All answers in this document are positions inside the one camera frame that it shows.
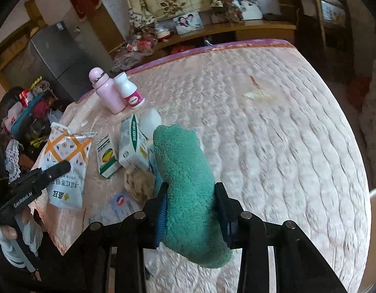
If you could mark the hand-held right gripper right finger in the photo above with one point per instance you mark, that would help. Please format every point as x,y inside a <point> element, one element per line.
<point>226,232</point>

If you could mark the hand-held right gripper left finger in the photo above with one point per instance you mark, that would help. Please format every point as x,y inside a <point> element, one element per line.
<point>161,219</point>

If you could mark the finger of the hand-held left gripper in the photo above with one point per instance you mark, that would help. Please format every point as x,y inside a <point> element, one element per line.
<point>58,169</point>

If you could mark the white and orange snack bag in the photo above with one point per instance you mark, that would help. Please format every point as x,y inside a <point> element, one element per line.
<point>66,146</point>

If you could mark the white paper packet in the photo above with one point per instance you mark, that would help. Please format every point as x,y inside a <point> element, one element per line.
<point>124,205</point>

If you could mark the brown tissue ball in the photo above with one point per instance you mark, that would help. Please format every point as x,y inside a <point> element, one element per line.
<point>139,185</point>

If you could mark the small green yellow medicine box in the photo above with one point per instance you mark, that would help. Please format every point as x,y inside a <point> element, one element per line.
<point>107,158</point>

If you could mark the green plush cloth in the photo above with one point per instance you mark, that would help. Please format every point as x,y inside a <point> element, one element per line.
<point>185,174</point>

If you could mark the light blue plastic packet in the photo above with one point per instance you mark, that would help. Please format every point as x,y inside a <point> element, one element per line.
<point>153,161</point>

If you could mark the large white green medicine box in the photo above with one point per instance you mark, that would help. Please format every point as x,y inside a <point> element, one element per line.
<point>133,146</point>

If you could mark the person's left hand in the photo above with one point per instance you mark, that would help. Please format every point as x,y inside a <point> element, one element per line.
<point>8,232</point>

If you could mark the white lace cloth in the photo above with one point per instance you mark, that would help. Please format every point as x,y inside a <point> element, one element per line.
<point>14,158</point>

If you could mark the pile of clothes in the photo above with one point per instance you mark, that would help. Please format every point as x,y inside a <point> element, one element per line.
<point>32,106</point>

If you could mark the pink quilted mattress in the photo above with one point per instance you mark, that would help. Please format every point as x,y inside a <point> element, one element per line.
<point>267,143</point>

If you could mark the white bottle with pink label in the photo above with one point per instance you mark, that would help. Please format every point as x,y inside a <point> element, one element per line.
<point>128,90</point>

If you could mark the grey refrigerator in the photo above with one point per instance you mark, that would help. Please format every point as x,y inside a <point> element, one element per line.
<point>59,58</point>

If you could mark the clear bag with red decorations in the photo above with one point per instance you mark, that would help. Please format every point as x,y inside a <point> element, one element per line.
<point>136,45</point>

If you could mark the red bundle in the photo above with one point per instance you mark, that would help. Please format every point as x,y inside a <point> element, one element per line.
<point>182,49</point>

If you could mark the wooden cabinet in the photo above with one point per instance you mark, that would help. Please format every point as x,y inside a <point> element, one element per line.
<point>224,30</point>

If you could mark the large framed photo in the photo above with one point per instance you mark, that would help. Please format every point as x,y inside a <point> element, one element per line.
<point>247,6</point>

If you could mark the wooden rack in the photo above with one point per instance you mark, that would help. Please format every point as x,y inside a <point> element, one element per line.
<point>316,0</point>

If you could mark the small photo frame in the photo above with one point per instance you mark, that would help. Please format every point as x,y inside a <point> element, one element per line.
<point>188,23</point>

